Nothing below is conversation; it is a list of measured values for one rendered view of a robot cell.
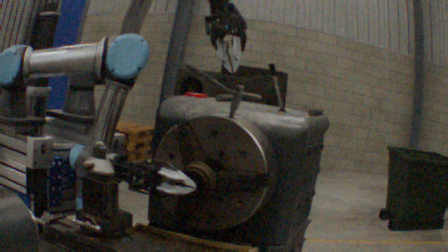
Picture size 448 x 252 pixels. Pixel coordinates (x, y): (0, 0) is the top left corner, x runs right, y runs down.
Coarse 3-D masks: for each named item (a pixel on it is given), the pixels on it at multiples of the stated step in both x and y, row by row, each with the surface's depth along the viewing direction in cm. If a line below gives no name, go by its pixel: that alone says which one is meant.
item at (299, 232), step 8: (152, 224) 212; (304, 224) 238; (176, 232) 207; (184, 232) 207; (296, 232) 223; (304, 232) 247; (216, 240) 204; (224, 240) 203; (232, 240) 203; (296, 240) 232; (304, 240) 248; (272, 248) 199; (280, 248) 199; (288, 248) 218; (296, 248) 233
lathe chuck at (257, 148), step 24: (192, 120) 189; (216, 120) 187; (240, 120) 191; (168, 144) 191; (216, 144) 187; (240, 144) 185; (264, 144) 189; (240, 168) 185; (264, 168) 184; (216, 192) 187; (240, 192) 186; (264, 192) 184; (192, 216) 190; (216, 216) 188; (240, 216) 186
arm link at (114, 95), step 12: (108, 84) 180; (120, 84) 179; (132, 84) 182; (108, 96) 180; (120, 96) 181; (108, 108) 180; (120, 108) 182; (96, 120) 181; (108, 120) 180; (96, 132) 181; (108, 132) 181; (108, 144) 182
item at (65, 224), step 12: (60, 216) 144; (48, 228) 137; (60, 228) 135; (72, 228) 136; (60, 240) 134; (72, 240) 133; (84, 240) 131; (108, 240) 135; (132, 240) 141; (144, 240) 144
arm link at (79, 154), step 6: (78, 144) 172; (72, 150) 170; (78, 150) 169; (84, 150) 169; (90, 150) 169; (72, 156) 169; (78, 156) 168; (84, 156) 168; (72, 162) 169; (78, 162) 168; (72, 168) 171; (78, 168) 169; (78, 174) 169; (84, 174) 168
